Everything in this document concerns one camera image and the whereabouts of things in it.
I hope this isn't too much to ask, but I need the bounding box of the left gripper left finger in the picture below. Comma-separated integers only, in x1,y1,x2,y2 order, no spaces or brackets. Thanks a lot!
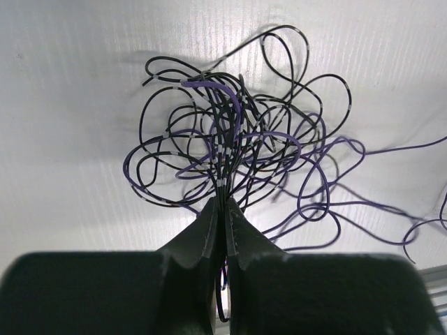
155,198,219,272

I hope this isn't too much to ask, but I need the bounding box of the purple thin cable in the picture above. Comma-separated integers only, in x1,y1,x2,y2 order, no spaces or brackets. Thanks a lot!
265,135,447,265

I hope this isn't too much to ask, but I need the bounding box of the aluminium mounting rail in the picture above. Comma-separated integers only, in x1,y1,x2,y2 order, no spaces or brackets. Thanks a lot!
420,265,447,318

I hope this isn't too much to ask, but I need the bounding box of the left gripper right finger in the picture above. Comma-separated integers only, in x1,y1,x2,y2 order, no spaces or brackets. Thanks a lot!
223,198,286,271

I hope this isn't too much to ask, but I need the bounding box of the bundle of thin cables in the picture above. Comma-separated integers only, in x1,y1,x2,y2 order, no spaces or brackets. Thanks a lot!
122,24,366,224

